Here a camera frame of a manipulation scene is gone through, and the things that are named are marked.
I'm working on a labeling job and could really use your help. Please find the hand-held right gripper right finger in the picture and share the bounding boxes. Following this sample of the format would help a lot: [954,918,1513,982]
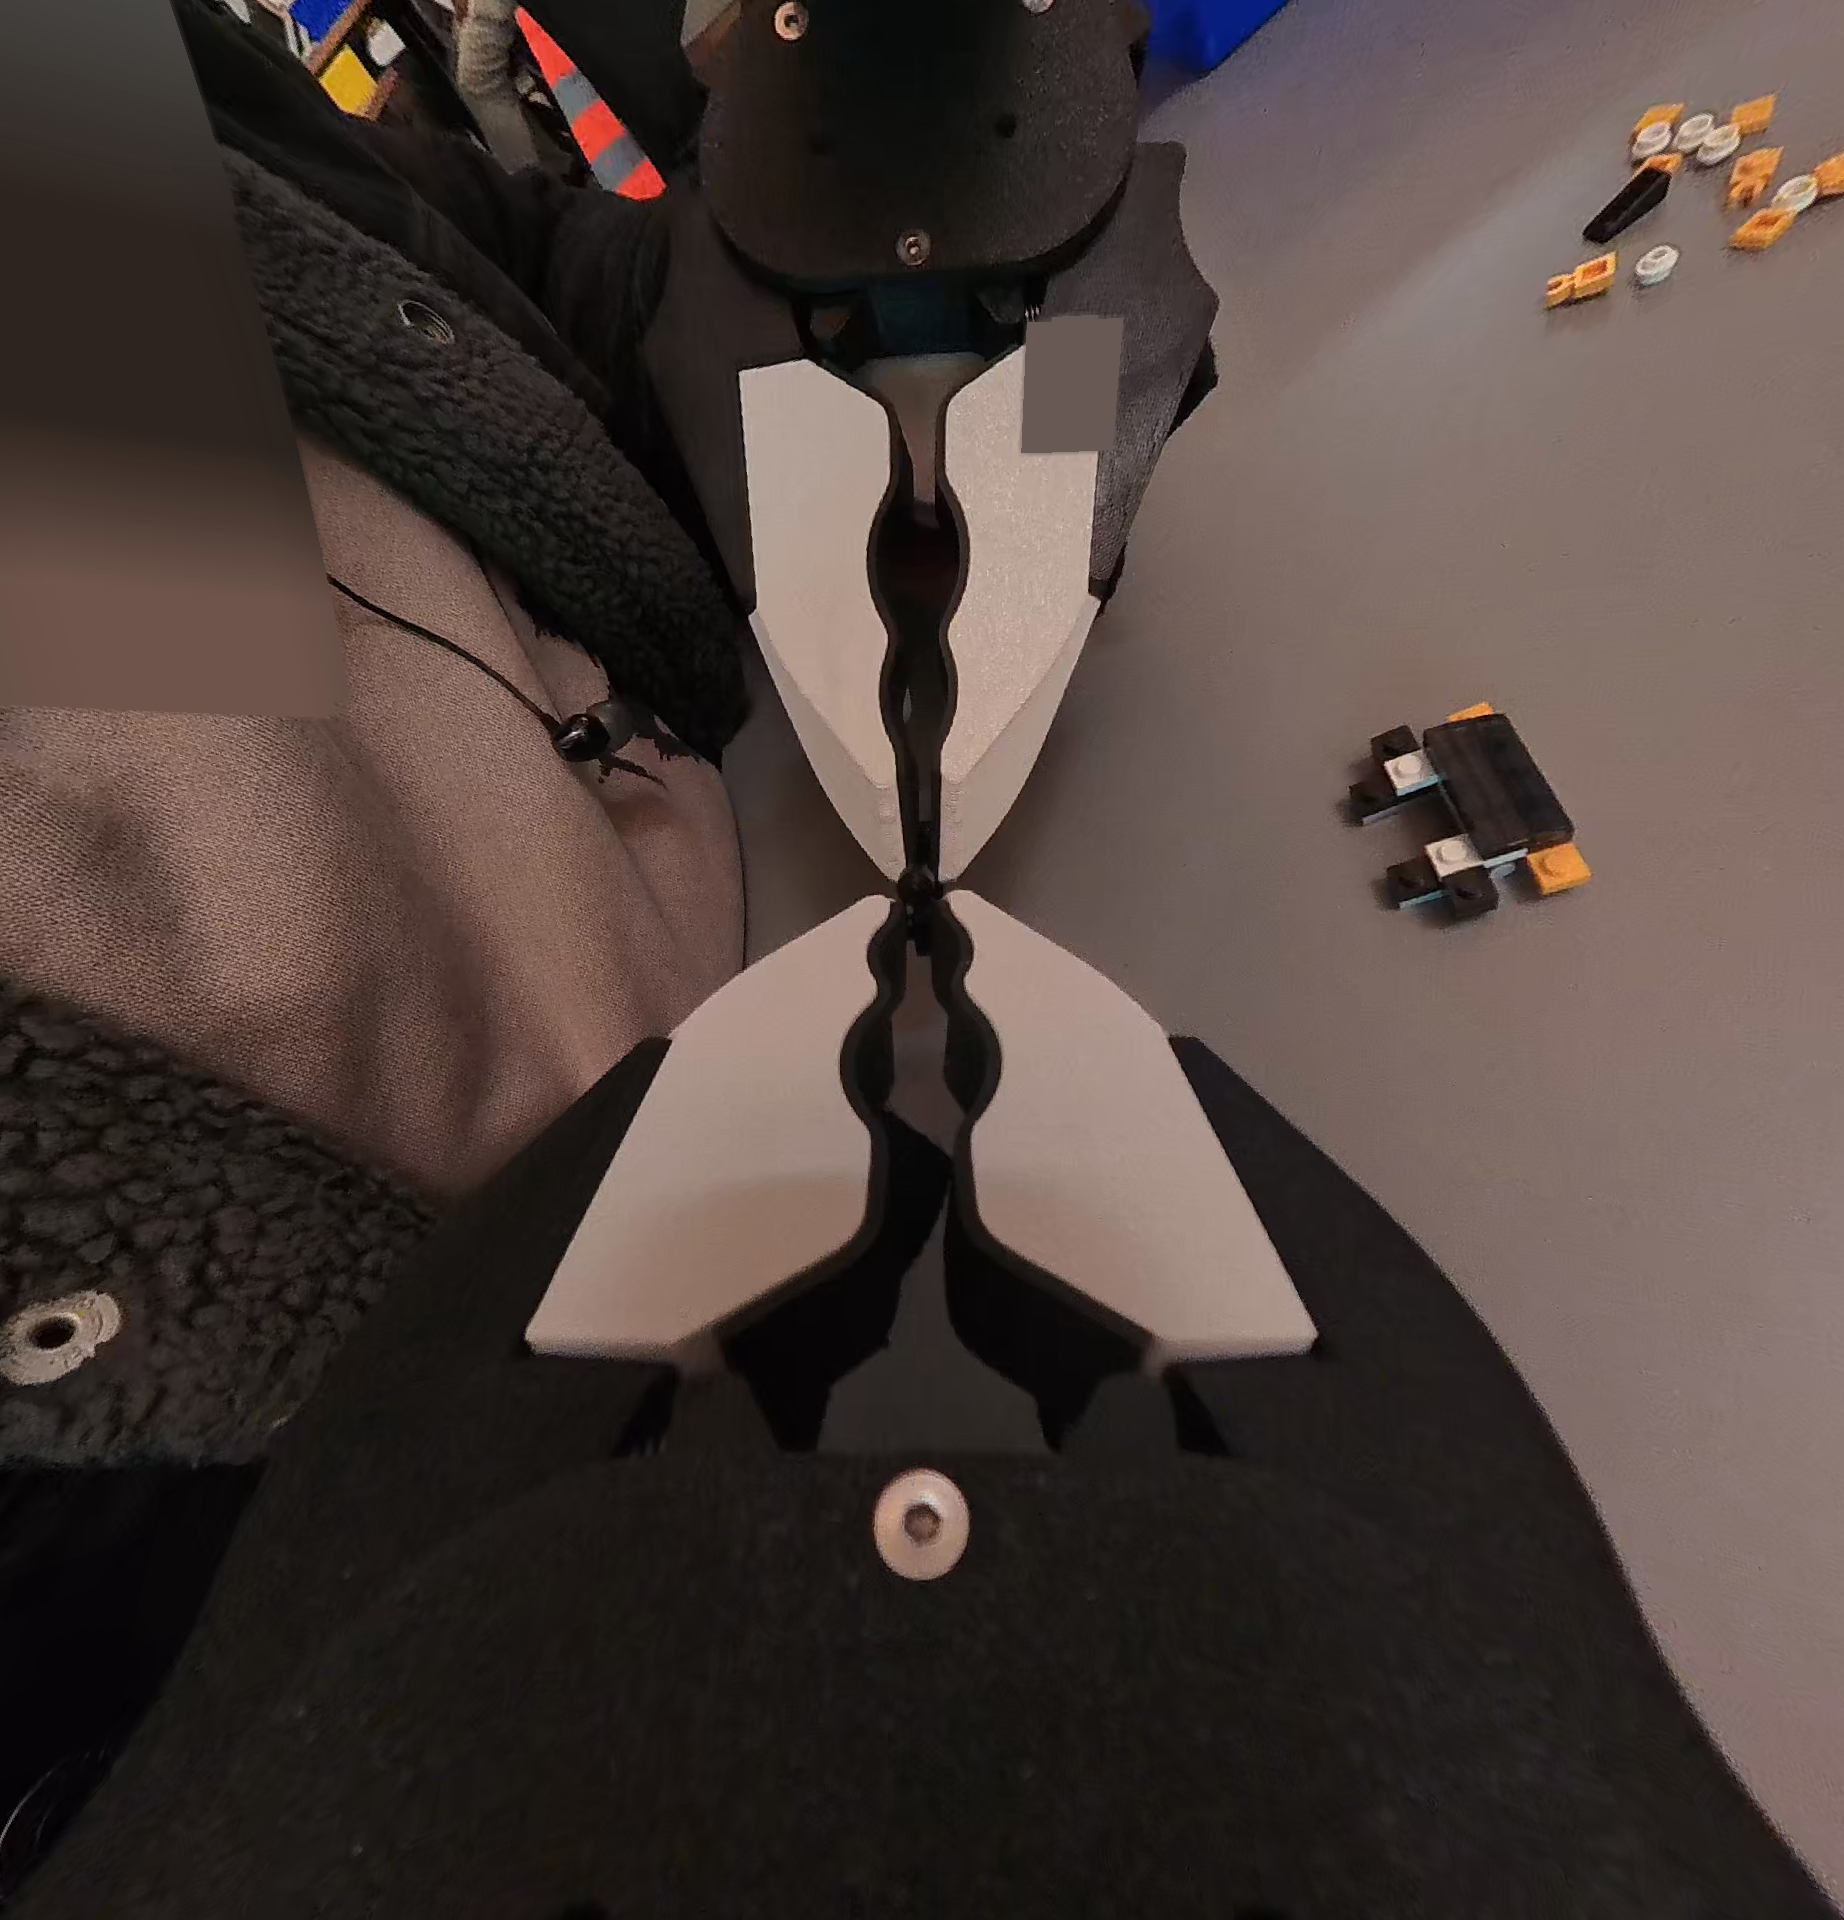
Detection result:
[933,894,1321,1451]

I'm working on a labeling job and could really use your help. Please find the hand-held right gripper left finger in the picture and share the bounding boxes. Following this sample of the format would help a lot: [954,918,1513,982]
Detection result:
[527,894,923,1451]

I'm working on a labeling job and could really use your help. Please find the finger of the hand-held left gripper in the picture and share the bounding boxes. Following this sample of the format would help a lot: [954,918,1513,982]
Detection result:
[738,361,923,889]
[921,336,1112,889]

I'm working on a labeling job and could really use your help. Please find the black and orange lego assembly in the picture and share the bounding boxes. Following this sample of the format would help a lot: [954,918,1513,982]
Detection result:
[1343,700,1595,920]

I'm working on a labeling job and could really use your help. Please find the pile of small lego pieces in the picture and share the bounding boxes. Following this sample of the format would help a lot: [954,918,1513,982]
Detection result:
[1544,96,1844,313]

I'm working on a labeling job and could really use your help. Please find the orange traffic cone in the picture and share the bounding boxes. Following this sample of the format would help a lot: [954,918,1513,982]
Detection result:
[513,7,669,200]

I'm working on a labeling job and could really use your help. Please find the dark fleece jacket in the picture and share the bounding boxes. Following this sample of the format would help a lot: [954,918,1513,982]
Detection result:
[0,143,752,1480]

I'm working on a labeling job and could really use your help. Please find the black hoodie drawstring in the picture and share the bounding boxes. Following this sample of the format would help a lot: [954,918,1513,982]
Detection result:
[325,575,671,786]

